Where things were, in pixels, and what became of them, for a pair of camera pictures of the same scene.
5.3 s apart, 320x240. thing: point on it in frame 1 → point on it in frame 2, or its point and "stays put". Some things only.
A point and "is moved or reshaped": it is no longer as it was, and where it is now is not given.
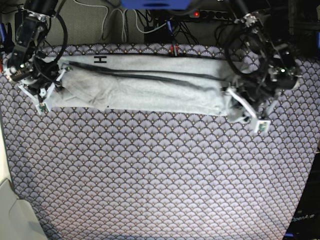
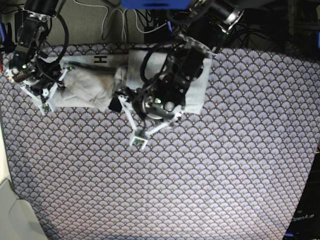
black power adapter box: (161, 36) stays put
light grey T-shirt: (195, 85) is moved or reshaped
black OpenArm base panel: (305, 223) stays put
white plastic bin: (18, 221) stays put
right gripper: (37, 74) stays put
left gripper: (272, 78) → (157, 104)
